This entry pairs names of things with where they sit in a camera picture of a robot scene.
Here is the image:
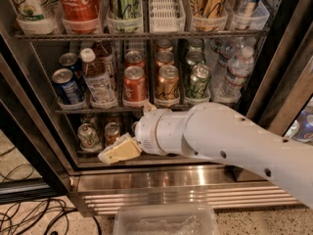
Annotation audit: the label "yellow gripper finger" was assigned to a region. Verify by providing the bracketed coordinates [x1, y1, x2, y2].
[143, 102, 157, 114]
[98, 133, 142, 165]

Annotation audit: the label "brown drink plastic bottle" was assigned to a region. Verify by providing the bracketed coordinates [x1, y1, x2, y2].
[80, 48, 116, 104]

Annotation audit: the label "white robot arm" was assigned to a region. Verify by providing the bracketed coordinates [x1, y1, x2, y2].
[98, 102, 313, 208]

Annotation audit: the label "brown bottle behind front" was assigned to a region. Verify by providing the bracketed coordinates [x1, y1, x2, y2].
[92, 41, 117, 90]

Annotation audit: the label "stainless steel fridge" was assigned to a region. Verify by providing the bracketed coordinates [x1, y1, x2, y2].
[0, 0, 312, 215]

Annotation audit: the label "rear clear water bottle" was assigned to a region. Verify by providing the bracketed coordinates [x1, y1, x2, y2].
[211, 37, 245, 83]

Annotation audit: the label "clear water bottle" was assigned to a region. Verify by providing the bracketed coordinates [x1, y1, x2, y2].
[211, 37, 245, 83]
[221, 46, 254, 98]

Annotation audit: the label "front clear water bottle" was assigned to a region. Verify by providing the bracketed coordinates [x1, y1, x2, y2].
[221, 46, 254, 98]

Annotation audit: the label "orange top shelf can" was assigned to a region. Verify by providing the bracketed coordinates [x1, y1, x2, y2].
[189, 0, 225, 31]

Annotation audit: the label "orange bottom front can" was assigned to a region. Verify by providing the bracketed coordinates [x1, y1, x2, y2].
[105, 122, 120, 146]

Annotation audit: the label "red front cola can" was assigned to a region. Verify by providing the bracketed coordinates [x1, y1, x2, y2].
[123, 66, 148, 102]

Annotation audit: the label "orange front drink can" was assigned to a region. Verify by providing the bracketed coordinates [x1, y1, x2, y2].
[156, 65, 179, 101]

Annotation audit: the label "orange drink can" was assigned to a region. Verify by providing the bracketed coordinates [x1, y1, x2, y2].
[156, 65, 179, 101]
[155, 51, 174, 71]
[156, 38, 173, 52]

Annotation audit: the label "orange middle drink can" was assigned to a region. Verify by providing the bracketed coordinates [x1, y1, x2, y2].
[155, 51, 174, 71]

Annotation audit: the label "red rear cola can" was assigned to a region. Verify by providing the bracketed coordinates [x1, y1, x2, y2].
[124, 50, 146, 69]

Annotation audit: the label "green front drink can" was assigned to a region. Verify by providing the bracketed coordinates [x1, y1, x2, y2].
[185, 64, 210, 99]

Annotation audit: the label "green drink can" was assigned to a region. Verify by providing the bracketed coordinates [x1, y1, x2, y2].
[182, 50, 205, 82]
[185, 64, 210, 99]
[187, 38, 204, 52]

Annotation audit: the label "orange rear drink can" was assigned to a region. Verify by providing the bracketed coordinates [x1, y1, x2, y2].
[156, 38, 173, 52]

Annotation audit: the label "green middle drink can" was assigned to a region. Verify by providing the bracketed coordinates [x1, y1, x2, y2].
[182, 50, 205, 82]

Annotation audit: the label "clear plastic bin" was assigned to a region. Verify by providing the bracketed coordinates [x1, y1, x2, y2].
[113, 204, 220, 235]

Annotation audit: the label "green rear drink can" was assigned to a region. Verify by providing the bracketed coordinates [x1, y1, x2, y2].
[187, 38, 204, 52]

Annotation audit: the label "blue front soda can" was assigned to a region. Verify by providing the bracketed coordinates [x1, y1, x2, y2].
[52, 69, 83, 105]

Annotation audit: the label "blue soda can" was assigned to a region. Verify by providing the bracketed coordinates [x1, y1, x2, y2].
[52, 69, 83, 105]
[59, 53, 86, 92]

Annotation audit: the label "blue rear soda can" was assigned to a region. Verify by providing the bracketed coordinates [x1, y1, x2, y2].
[59, 53, 86, 92]

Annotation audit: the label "empty white plastic tray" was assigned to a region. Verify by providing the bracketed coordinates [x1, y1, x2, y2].
[149, 0, 186, 33]

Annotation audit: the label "red coca cola can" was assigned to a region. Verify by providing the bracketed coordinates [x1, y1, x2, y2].
[61, 0, 101, 34]

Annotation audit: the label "silver blue top can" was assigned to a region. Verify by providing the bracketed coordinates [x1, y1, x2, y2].
[228, 0, 261, 30]

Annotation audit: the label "white 7up can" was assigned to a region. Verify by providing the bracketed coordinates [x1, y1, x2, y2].
[12, 0, 55, 21]

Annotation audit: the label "purple can behind glass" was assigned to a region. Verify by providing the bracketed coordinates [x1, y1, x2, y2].
[293, 111, 313, 142]

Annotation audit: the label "black floor cables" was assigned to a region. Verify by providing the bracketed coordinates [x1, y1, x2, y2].
[0, 145, 102, 235]

